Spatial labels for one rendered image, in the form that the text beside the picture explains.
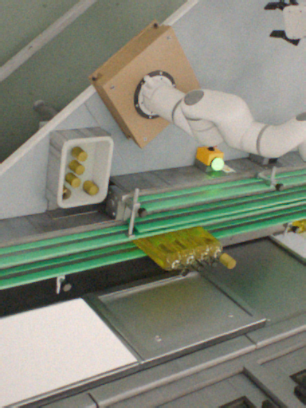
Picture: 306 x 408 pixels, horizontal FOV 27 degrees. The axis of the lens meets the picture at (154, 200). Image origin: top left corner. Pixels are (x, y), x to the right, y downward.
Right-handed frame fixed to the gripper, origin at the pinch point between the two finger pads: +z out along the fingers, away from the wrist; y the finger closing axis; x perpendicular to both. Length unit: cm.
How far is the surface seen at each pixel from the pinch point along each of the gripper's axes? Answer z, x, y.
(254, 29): 16.3, 17.8, 13.4
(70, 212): 49, -64, 32
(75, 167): 43, -59, 17
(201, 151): 29, -15, 44
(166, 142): 35, -24, 33
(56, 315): 36, -95, 42
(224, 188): 18, -23, 52
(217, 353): -6, -80, 61
